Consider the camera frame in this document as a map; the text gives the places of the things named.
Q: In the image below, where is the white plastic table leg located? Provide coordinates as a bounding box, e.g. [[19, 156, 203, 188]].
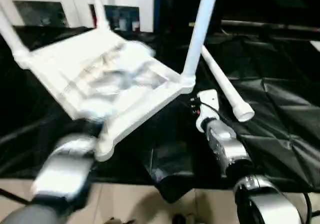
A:
[[90, 0, 111, 31], [200, 45, 256, 123], [180, 0, 221, 85], [0, 3, 32, 60]]

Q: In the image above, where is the white plastic table top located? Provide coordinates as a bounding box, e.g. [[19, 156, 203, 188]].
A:
[[12, 26, 196, 163]]

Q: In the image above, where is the black mat cover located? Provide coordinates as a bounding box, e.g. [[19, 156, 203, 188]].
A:
[[0, 24, 320, 204]]

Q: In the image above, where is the long black rod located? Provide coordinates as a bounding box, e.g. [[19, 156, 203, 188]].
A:
[[221, 19, 320, 34]]

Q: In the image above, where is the white flat board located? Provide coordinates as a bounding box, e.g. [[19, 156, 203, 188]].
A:
[[309, 40, 320, 55]]

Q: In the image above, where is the red item behind glass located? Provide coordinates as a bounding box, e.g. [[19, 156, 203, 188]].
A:
[[91, 5, 98, 27]]

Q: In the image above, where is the grey rounded robot foot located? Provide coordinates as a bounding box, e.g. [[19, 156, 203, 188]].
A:
[[106, 217, 137, 224]]

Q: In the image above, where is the grey robot torso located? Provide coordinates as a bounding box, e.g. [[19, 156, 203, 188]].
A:
[[3, 201, 60, 224]]

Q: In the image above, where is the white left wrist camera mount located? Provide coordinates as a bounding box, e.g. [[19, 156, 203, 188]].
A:
[[122, 40, 156, 67]]

